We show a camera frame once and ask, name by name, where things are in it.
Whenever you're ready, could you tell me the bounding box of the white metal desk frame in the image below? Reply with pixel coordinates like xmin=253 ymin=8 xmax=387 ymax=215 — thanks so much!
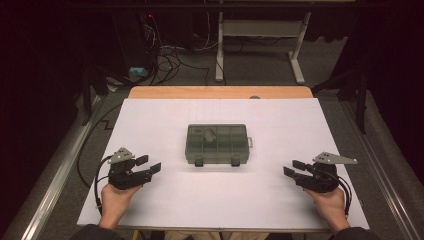
xmin=214 ymin=11 xmax=313 ymax=85

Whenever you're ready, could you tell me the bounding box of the dark equipment rack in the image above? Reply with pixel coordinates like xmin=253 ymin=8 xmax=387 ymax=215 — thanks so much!
xmin=111 ymin=9 xmax=162 ymax=69

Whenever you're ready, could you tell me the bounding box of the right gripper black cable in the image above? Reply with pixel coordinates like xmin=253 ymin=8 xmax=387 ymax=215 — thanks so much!
xmin=334 ymin=174 xmax=353 ymax=216

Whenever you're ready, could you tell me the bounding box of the aluminium floor rail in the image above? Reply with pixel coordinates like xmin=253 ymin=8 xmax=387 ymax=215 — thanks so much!
xmin=343 ymin=99 xmax=422 ymax=240
xmin=3 ymin=94 xmax=104 ymax=240

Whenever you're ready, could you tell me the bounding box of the green compartment organizer box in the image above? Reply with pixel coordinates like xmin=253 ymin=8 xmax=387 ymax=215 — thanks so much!
xmin=185 ymin=123 xmax=254 ymax=167

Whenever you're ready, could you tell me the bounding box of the teal object on floor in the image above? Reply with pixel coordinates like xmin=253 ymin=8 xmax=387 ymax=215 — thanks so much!
xmin=129 ymin=66 xmax=149 ymax=77

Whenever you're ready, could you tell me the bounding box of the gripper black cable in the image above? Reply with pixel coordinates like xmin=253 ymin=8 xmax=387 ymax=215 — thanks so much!
xmin=94 ymin=154 xmax=115 ymax=215
xmin=334 ymin=174 xmax=353 ymax=216

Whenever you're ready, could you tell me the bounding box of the tangle of floor cables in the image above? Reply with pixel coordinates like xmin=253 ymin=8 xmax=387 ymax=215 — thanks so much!
xmin=143 ymin=13 xmax=212 ymax=86

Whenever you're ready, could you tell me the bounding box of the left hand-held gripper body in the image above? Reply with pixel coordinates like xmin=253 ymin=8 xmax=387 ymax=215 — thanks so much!
xmin=107 ymin=147 xmax=153 ymax=191

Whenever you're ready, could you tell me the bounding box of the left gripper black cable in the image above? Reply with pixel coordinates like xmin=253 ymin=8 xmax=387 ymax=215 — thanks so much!
xmin=94 ymin=154 xmax=115 ymax=215

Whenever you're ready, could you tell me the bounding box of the person's right hand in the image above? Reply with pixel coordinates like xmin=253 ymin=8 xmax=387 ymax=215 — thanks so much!
xmin=304 ymin=187 xmax=351 ymax=233

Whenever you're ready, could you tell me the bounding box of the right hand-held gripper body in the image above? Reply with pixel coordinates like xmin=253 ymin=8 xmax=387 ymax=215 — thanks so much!
xmin=295 ymin=151 xmax=359 ymax=194

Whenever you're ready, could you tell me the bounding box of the person's left hand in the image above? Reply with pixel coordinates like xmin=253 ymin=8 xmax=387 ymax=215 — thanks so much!
xmin=99 ymin=183 xmax=143 ymax=230

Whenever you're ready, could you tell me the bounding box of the white table mat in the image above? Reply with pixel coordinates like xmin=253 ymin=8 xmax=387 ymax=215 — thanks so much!
xmin=76 ymin=97 xmax=370 ymax=232

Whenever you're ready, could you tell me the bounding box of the black stand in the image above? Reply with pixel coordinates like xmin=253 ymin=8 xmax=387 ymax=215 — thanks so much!
xmin=311 ymin=66 xmax=370 ymax=135
xmin=79 ymin=63 xmax=134 ymax=127

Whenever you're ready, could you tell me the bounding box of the long black floor cable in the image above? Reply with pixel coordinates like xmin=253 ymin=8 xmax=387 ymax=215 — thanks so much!
xmin=76 ymin=102 xmax=124 ymax=186

